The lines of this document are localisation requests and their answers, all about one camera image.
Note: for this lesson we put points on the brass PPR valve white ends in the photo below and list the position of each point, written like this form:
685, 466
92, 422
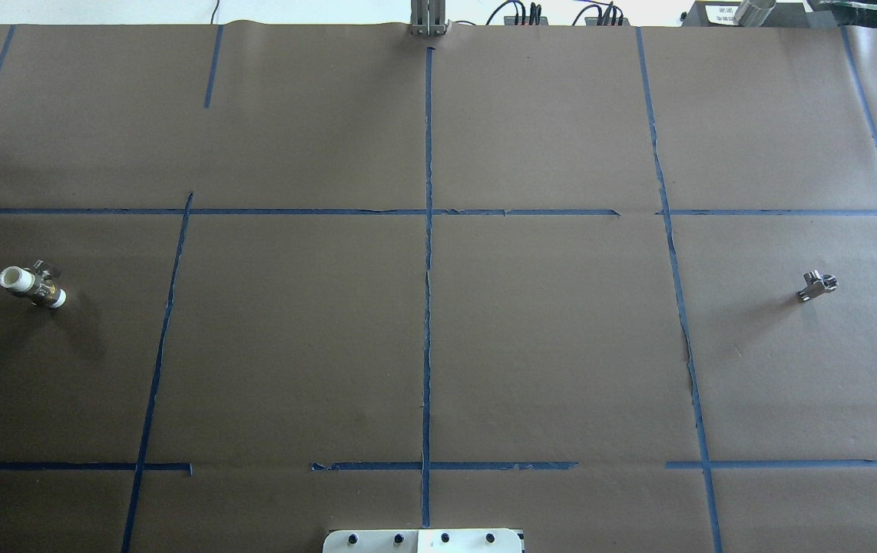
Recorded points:
37, 283

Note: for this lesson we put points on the dark equipment box with label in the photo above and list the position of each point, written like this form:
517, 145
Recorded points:
746, 14

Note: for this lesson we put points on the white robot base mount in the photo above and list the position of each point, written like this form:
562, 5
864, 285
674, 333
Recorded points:
425, 540

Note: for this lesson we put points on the small metal pipe fitting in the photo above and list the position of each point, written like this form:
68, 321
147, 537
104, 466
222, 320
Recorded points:
816, 284

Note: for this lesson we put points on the grey aluminium profile post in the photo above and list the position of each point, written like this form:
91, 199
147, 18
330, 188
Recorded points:
428, 18

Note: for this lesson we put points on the brown paper table cover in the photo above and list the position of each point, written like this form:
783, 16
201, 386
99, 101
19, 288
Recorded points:
335, 277

